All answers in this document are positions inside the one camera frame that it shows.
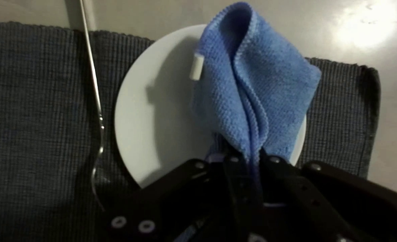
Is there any white round plate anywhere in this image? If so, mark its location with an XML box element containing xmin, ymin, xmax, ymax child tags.
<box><xmin>113</xmin><ymin>22</ymin><xmax>308</xmax><ymax>189</ymax></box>

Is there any silver metal fork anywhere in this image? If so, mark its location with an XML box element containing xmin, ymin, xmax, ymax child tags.
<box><xmin>76</xmin><ymin>0</ymin><xmax>114</xmax><ymax>212</ymax></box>

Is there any blue microfibre cloth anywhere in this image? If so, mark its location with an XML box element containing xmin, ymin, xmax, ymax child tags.
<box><xmin>189</xmin><ymin>0</ymin><xmax>323</xmax><ymax>169</ymax></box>

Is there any dark grey woven placemat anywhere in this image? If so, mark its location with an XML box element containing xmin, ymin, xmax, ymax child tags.
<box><xmin>0</xmin><ymin>17</ymin><xmax>382</xmax><ymax>242</ymax></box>

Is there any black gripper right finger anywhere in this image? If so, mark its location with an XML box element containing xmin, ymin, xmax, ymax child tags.
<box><xmin>255</xmin><ymin>151</ymin><xmax>397</xmax><ymax>242</ymax></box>

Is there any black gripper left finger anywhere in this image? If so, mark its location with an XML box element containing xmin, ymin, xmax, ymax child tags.
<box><xmin>99</xmin><ymin>153</ymin><xmax>258</xmax><ymax>242</ymax></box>

